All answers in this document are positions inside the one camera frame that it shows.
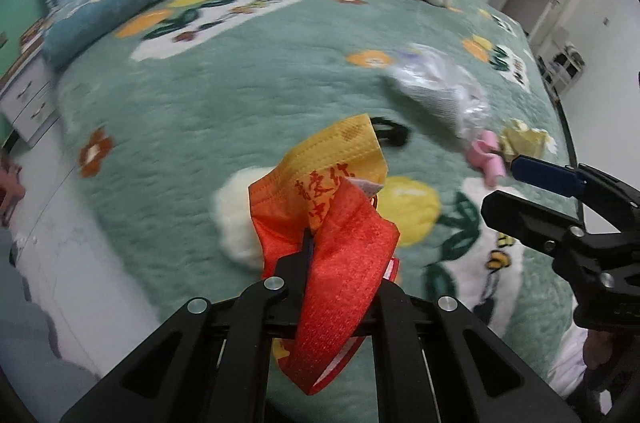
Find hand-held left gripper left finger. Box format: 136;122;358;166
60;223;315;423

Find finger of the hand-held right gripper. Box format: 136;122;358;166
510;155;640;231
481;189;587;256

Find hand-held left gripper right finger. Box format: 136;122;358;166
357;278;581;423

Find red and yellow face mask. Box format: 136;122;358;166
248;114;402;396

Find pink plastic piece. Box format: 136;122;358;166
465;130;507;181

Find crumpled yellow paper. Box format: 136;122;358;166
500;120;551;158

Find white cloth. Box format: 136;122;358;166
547;323;591;399

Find white metal rack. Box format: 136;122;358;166
545;45;586;94

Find clear plastic bag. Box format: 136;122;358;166
385;44;493;138

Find black hair clip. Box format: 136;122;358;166
370;117;411;148

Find white door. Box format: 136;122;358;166
535;0;586;54

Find green printed bed blanket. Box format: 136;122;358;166
52;0;576;423

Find pink plastic stool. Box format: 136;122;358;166
0;153;23;224

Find white nightstand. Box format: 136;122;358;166
0;53;61;148

